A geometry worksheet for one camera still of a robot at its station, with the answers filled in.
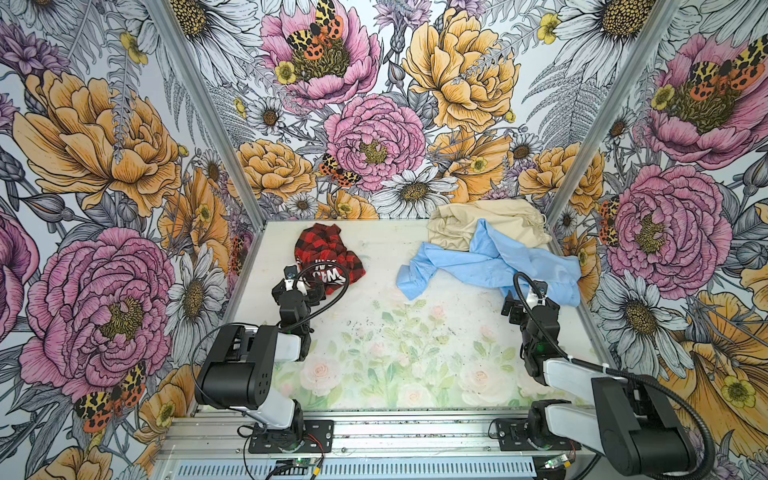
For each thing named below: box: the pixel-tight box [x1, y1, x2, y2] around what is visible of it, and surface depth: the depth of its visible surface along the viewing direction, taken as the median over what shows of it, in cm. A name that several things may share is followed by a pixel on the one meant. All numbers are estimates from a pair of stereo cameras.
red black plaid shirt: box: [294, 223, 366, 295], surface depth 104 cm
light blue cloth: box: [396, 218, 582, 307], surface depth 106 cm
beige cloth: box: [428, 199, 551, 251], surface depth 115 cm
